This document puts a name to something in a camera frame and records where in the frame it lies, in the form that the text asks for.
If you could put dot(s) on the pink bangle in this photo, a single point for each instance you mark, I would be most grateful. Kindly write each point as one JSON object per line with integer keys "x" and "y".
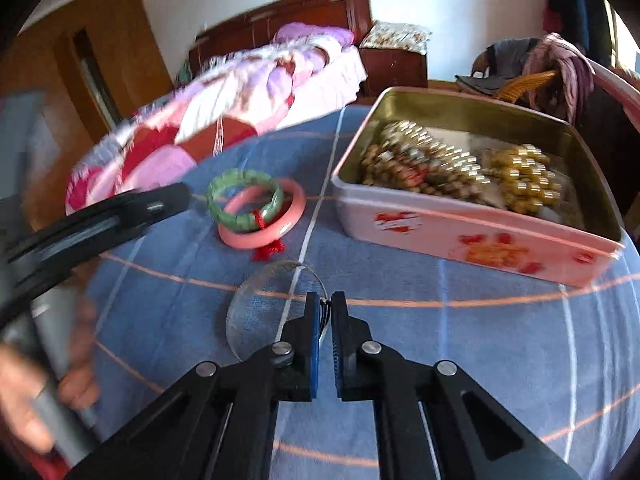
{"x": 295, "y": 210}

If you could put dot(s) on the dark wooden headboard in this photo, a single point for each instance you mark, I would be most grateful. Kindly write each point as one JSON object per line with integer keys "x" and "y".
{"x": 280, "y": 17}

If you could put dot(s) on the clear glass bangle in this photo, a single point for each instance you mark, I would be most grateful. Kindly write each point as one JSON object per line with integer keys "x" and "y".
{"x": 250, "y": 310}

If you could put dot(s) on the person's left hand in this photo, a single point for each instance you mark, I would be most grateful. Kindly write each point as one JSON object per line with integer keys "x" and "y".
{"x": 20, "y": 400}

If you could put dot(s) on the brown wooden wardrobe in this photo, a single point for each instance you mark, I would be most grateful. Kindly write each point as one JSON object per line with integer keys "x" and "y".
{"x": 75, "y": 70}

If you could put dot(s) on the sliding window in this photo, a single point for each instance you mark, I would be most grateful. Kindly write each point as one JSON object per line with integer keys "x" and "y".
{"x": 622, "y": 40}

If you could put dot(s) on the dark wooden nightstand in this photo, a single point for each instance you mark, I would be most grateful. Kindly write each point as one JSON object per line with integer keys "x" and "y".
{"x": 395, "y": 72}

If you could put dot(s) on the pink metal tin box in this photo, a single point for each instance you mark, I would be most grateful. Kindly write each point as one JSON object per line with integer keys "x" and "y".
{"x": 450, "y": 230}

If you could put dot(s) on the pink and maroon garment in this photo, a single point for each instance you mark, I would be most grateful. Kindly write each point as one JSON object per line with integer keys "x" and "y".
{"x": 565, "y": 70}

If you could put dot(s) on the bed with pink sheet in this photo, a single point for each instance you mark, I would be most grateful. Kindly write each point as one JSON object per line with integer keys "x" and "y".
{"x": 345, "y": 75}

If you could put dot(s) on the white desk cover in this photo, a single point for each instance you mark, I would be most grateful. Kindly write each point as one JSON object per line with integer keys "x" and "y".
{"x": 620, "y": 82}

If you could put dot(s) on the dark seat cushion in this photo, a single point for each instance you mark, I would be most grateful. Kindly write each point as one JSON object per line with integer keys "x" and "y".
{"x": 475, "y": 84}

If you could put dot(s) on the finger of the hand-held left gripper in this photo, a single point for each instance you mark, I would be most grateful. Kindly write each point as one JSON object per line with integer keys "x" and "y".
{"x": 145, "y": 207}

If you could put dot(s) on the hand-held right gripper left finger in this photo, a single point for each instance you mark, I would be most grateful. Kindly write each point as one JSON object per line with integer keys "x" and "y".
{"x": 315, "y": 360}

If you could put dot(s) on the grey garment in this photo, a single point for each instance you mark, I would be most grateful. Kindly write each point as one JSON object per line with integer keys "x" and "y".
{"x": 505, "y": 55}

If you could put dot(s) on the purple pillow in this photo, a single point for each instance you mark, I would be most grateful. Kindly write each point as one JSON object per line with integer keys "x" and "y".
{"x": 310, "y": 35}

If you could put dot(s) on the floral cushion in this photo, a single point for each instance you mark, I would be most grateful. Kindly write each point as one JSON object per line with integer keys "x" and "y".
{"x": 400, "y": 36}

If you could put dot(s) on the teal bag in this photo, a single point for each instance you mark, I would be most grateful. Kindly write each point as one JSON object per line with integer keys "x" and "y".
{"x": 183, "y": 71}

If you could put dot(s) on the dark wooden desk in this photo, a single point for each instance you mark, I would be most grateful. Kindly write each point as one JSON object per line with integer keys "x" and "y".
{"x": 615, "y": 160}

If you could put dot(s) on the pink patchwork quilt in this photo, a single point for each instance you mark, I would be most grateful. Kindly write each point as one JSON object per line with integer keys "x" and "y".
{"x": 210, "y": 120}

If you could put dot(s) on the dark hanging coats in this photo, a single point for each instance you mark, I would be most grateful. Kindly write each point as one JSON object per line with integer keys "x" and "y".
{"x": 570, "y": 5}

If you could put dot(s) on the wicker chair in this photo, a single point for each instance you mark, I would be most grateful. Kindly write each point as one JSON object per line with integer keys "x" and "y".
{"x": 525, "y": 85}

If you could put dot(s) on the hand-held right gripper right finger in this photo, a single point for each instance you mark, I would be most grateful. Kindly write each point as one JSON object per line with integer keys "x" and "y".
{"x": 336, "y": 360}

